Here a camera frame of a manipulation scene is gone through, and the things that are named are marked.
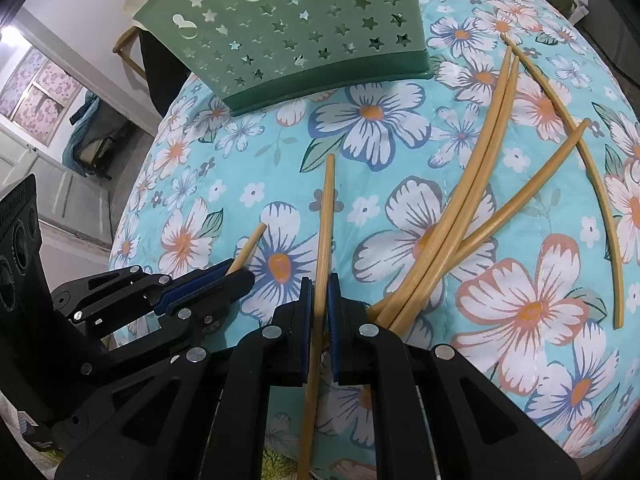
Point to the wooden chair black seat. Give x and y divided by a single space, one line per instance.
121 47

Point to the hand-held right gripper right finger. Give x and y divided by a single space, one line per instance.
333 330

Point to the white door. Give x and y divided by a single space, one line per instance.
65 195

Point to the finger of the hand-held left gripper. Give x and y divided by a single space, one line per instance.
190 290
225 295

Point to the floral turquoise blanket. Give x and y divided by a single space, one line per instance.
400 200

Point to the green star-cut utensil basket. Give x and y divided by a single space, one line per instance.
300 35

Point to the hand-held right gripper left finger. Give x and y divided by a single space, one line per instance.
308 330

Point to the window with floral curtain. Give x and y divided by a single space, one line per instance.
35 95

